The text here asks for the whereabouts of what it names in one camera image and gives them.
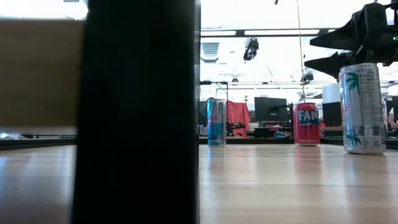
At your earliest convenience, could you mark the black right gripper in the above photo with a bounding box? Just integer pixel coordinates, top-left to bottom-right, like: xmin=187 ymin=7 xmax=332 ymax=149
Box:
xmin=303 ymin=1 xmax=398 ymax=83

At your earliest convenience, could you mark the white Celsius can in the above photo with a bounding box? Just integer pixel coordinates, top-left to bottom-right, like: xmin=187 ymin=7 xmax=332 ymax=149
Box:
xmin=338 ymin=62 xmax=387 ymax=156

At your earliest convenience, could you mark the wooden shelf board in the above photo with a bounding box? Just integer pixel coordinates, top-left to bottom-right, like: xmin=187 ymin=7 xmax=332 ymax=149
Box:
xmin=0 ymin=18 xmax=85 ymax=128

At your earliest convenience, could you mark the white cabinet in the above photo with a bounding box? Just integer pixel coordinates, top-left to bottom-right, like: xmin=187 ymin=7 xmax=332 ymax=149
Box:
xmin=321 ymin=83 xmax=341 ymax=104

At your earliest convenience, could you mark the black computer monitor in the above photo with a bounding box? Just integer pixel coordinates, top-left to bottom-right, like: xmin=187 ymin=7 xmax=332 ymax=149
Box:
xmin=322 ymin=101 xmax=343 ymax=128
xmin=254 ymin=96 xmax=292 ymax=123

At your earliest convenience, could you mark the red Fanta strawberry can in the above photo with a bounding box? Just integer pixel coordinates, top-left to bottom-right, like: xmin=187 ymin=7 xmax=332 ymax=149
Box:
xmin=293 ymin=102 xmax=322 ymax=147

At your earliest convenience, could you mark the black desk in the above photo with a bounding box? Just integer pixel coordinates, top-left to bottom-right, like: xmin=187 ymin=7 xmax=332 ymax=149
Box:
xmin=251 ymin=121 xmax=295 ymax=139

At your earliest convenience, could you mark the orange cloth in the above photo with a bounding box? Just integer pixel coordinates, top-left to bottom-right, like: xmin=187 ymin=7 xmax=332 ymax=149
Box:
xmin=226 ymin=100 xmax=251 ymax=139

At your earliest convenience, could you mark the white ceiling vent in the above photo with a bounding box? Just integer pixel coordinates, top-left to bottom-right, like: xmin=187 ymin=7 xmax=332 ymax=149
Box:
xmin=200 ymin=42 xmax=221 ymax=63

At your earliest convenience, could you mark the blue silver Red Bull can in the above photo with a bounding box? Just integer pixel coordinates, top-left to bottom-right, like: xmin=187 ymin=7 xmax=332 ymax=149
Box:
xmin=206 ymin=98 xmax=228 ymax=147

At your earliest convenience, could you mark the yellow hanging cable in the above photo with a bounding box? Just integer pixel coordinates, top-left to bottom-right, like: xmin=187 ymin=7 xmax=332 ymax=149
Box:
xmin=295 ymin=0 xmax=307 ymax=104

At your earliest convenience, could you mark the black ceiling-hung camera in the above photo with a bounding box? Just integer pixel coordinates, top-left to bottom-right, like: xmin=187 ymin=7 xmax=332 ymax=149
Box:
xmin=242 ymin=37 xmax=260 ymax=62
xmin=300 ymin=71 xmax=315 ymax=86

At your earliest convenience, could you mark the black ceiling light rail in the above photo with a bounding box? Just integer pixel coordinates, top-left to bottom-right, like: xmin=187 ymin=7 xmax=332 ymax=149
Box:
xmin=200 ymin=27 xmax=340 ymax=39

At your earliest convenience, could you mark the black aluminium table frame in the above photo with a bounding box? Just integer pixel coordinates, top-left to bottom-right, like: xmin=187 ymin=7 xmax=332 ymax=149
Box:
xmin=0 ymin=135 xmax=398 ymax=151

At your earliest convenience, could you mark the black shelf post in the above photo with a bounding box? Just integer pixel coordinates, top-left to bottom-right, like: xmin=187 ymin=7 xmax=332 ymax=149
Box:
xmin=70 ymin=0 xmax=201 ymax=224

